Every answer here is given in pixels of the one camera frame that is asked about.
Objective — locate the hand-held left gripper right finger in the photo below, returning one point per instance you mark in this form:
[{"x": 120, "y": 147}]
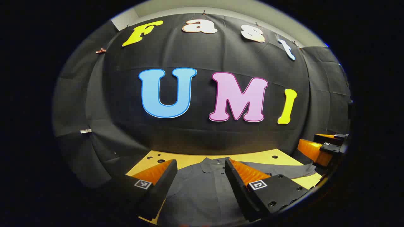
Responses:
[{"x": 236, "y": 189}]

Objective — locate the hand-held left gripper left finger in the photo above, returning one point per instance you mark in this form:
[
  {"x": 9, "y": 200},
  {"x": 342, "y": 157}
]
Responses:
[{"x": 164, "y": 186}]

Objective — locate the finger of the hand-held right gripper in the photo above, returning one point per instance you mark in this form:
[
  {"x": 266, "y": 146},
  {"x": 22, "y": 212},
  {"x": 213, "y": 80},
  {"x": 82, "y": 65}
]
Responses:
[
  {"x": 328, "y": 137},
  {"x": 315, "y": 151}
]

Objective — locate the grey button shirt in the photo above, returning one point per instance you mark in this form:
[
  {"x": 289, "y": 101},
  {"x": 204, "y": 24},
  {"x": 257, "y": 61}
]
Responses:
[{"x": 202, "y": 189}]

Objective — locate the black backdrop cloth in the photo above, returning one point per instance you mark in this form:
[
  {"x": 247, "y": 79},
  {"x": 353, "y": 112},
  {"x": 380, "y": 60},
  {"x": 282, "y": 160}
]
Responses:
[{"x": 189, "y": 138}]

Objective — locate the white cloth clip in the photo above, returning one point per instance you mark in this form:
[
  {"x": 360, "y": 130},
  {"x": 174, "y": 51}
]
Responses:
[{"x": 86, "y": 130}]

